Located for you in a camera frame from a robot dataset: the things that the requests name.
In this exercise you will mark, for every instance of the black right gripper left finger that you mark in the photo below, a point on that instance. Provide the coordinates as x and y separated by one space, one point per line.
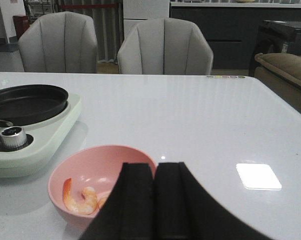
127 213

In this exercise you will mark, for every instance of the black appliance box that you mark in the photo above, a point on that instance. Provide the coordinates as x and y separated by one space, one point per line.
275 36

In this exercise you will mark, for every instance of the colored dot sticker strip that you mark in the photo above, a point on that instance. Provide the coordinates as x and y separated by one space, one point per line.
226 76

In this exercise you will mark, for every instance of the grey upholstered chair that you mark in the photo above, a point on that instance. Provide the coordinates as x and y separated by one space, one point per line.
62 42
165 46

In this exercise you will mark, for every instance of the dark grey counter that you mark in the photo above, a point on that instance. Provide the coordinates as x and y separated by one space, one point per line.
231 28

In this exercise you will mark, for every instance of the cooked shrimp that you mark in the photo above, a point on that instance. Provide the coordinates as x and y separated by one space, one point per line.
102 198
86 206

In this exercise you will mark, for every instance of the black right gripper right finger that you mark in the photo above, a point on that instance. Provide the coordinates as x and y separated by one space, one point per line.
184 210

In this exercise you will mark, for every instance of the left grey upholstered chair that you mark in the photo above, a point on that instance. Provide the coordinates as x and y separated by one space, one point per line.
62 42

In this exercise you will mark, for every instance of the mint green breakfast maker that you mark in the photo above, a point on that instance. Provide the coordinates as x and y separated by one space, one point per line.
47 137

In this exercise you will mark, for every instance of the right grey upholstered chair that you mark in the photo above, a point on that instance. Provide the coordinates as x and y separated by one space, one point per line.
165 46

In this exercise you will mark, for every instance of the red bin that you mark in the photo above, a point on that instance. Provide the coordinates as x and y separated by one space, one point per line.
21 24

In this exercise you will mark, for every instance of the white cabinet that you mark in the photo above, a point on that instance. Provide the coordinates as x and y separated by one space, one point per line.
135 11

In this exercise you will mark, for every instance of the right silver control knob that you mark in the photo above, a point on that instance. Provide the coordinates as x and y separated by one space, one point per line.
13 137

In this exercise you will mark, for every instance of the black round frying pan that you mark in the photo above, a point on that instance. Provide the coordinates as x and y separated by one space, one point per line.
30 104

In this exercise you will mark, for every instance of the pink plastic bowl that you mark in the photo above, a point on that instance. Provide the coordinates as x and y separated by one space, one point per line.
97 167

